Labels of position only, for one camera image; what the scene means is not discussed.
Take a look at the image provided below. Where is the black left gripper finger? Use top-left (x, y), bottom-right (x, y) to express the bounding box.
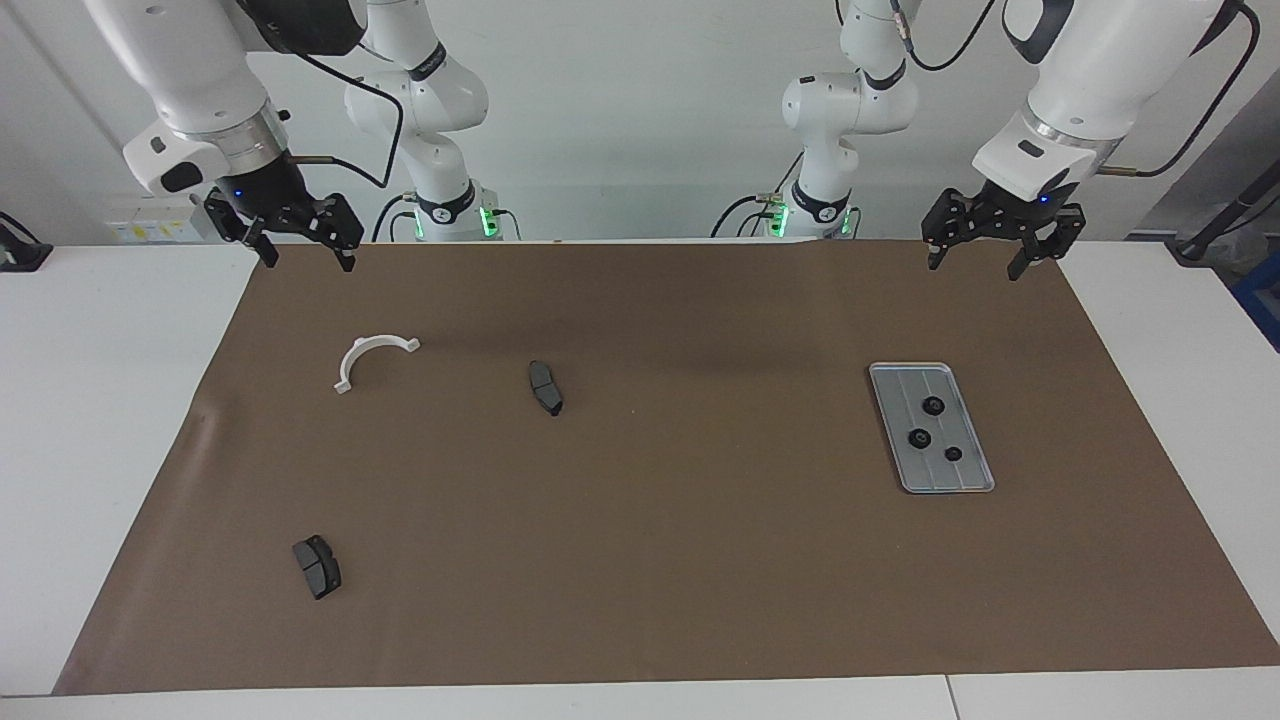
top-left (1007, 204), bottom-right (1087, 282)
top-left (921, 194), bottom-right (964, 272)

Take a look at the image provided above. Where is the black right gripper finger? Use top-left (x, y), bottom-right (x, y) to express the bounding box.
top-left (202, 194), bottom-right (279, 268)
top-left (317, 192), bottom-right (364, 273)

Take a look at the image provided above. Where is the silver ribbed metal tray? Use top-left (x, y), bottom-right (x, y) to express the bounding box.
top-left (868, 362), bottom-right (997, 495)

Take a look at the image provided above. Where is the black stand pole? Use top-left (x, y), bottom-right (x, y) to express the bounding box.
top-left (1170, 165), bottom-right (1280, 266)

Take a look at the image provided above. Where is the blue crate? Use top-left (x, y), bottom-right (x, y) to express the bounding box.
top-left (1232, 250), bottom-right (1280, 351)

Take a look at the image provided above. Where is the long grey brake pad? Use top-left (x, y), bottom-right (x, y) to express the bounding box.
top-left (528, 360), bottom-right (565, 418)

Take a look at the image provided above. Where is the short dark brake pad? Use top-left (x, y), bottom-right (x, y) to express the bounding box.
top-left (292, 535), bottom-right (343, 601)

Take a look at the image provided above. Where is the brown table mat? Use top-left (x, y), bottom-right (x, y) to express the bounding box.
top-left (52, 240), bottom-right (1280, 696)

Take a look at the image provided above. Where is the black base cable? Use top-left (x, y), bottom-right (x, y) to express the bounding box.
top-left (711, 150), bottom-right (801, 239)
top-left (371, 193), bottom-right (416, 243)

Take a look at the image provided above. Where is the white wall socket box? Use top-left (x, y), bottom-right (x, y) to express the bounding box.
top-left (105, 193), bottom-right (213, 246)

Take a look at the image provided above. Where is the white curved plastic bracket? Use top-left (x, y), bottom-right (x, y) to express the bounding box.
top-left (333, 335), bottom-right (422, 395)

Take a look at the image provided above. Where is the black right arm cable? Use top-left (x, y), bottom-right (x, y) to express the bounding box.
top-left (283, 40), bottom-right (405, 189)

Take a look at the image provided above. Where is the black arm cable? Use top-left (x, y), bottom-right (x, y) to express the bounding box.
top-left (283, 40), bottom-right (405, 189)
top-left (885, 0), bottom-right (1257, 179)

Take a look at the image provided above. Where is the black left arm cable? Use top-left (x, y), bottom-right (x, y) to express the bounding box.
top-left (885, 0), bottom-right (1257, 179)

